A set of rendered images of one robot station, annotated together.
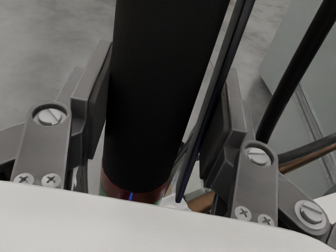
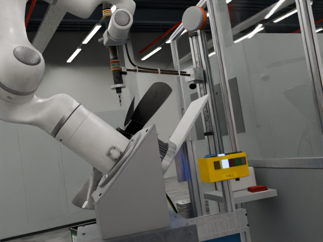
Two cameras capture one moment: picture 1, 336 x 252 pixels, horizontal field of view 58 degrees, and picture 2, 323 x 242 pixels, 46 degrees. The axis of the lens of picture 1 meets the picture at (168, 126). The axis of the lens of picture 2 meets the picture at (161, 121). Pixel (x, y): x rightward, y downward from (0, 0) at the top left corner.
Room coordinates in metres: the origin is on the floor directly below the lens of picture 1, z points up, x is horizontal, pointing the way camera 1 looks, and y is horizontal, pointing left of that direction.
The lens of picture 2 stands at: (-1.66, 0.07, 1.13)
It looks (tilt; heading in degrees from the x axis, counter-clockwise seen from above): 4 degrees up; 352
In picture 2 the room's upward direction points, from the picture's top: 9 degrees counter-clockwise
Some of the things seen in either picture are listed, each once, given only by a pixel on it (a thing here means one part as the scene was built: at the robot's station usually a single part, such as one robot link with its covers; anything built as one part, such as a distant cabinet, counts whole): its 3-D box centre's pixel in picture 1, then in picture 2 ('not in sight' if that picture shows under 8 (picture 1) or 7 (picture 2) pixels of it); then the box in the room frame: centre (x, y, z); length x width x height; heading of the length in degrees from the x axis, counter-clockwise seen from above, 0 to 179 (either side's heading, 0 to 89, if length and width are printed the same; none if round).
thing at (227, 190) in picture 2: not in sight; (227, 195); (-0.23, -0.33, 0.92); 0.03 x 0.03 x 0.12; 7
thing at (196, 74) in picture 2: not in sight; (194, 75); (0.51, -0.46, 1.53); 0.10 x 0.07 x 0.08; 132
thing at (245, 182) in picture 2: not in sight; (234, 178); (0.35, -0.54, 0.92); 0.17 x 0.16 x 0.11; 97
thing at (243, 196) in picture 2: not in sight; (237, 194); (0.28, -0.52, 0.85); 0.36 x 0.24 x 0.03; 7
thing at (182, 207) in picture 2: not in sight; (194, 221); (0.36, -0.30, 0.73); 0.15 x 0.09 x 0.22; 97
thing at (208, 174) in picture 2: not in sight; (223, 168); (-0.23, -0.33, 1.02); 0.16 x 0.10 x 0.11; 97
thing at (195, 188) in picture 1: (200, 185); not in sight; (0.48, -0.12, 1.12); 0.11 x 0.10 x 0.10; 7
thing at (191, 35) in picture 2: not in sight; (201, 83); (0.55, -0.49, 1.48); 0.05 x 0.03 x 0.62; 42
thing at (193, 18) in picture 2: not in sight; (194, 19); (0.58, -0.52, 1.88); 0.17 x 0.15 x 0.16; 7
